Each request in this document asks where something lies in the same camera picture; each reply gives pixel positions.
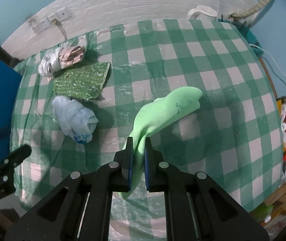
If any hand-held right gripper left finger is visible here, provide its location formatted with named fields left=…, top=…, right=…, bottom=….
left=5, top=137, right=134, bottom=241

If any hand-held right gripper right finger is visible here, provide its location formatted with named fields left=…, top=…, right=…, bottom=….
left=144, top=138, right=270, bottom=241

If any blue cardboard box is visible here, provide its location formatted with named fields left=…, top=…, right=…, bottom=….
left=0, top=59, right=23, bottom=166

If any light green cloth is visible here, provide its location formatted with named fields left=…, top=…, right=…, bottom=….
left=119, top=87, right=203, bottom=201

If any light blue plastic bag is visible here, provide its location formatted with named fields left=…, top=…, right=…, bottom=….
left=52, top=96, right=99, bottom=144

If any silver crumpled cloth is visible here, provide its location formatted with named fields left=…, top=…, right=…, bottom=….
left=38, top=48, right=66, bottom=78

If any green sequined pouch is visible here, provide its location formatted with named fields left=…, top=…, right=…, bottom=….
left=53, top=62, right=110, bottom=101

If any green checkered tablecloth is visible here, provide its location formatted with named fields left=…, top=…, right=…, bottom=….
left=9, top=19, right=284, bottom=241

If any pink patterned cloth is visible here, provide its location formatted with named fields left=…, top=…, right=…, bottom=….
left=59, top=46, right=86, bottom=69

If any cardboard piece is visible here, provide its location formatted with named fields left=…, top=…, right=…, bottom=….
left=263, top=183, right=286, bottom=206

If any teal plastic basket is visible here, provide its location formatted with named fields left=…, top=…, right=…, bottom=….
left=230, top=20, right=264, bottom=59

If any white electric kettle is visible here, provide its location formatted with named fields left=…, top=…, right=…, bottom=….
left=187, top=5, right=218, bottom=21

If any grey plug cable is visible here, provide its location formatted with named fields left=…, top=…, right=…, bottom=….
left=51, top=19, right=69, bottom=40

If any white power cable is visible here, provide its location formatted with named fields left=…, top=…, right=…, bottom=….
left=249, top=43, right=286, bottom=94

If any beige braided hose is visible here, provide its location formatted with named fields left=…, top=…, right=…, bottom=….
left=235, top=0, right=277, bottom=20

